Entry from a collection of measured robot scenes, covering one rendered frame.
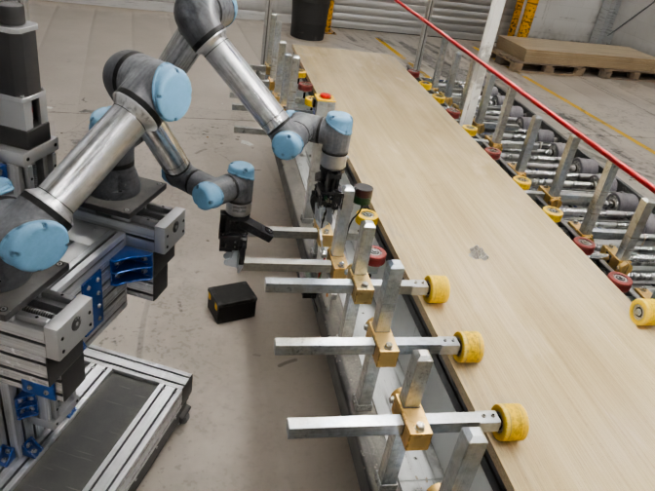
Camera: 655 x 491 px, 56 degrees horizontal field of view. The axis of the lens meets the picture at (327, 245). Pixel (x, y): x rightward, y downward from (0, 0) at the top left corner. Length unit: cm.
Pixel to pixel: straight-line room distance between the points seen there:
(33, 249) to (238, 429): 145
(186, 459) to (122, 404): 32
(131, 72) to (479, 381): 108
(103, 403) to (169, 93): 132
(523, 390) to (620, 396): 26
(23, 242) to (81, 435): 111
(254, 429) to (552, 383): 129
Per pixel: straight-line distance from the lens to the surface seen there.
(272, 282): 166
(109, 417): 233
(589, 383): 175
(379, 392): 190
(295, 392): 273
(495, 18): 332
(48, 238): 132
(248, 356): 287
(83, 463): 222
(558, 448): 153
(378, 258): 195
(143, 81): 140
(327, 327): 196
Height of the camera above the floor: 191
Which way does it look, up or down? 31 degrees down
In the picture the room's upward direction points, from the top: 10 degrees clockwise
